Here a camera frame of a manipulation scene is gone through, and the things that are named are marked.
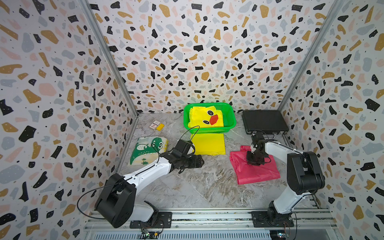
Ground pink raincoat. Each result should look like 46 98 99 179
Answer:
230 146 281 185

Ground plain yellow raincoat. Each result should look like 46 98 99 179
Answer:
191 133 226 156

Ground green plastic basket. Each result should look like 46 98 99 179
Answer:
183 103 237 134

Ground yellow duck raincoat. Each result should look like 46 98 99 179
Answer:
188 106 224 128

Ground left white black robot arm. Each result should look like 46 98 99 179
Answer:
95 152 204 228

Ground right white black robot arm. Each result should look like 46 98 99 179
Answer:
246 140 325 221

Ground white green dinosaur raincoat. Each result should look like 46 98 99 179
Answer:
129 136 169 166

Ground black hard case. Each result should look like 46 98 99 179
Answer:
242 110 289 135

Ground small card packets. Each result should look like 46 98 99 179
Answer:
149 121 165 132

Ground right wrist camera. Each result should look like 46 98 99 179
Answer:
251 131 265 146

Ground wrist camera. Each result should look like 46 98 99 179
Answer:
251 131 265 146
172 140 196 157

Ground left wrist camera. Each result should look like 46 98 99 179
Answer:
172 140 196 157

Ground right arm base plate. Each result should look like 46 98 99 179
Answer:
251 211 294 228

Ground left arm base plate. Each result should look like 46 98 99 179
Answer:
130 212 173 229

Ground aluminium front rail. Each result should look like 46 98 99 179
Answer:
84 208 342 240

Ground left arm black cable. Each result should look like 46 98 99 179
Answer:
76 125 201 220

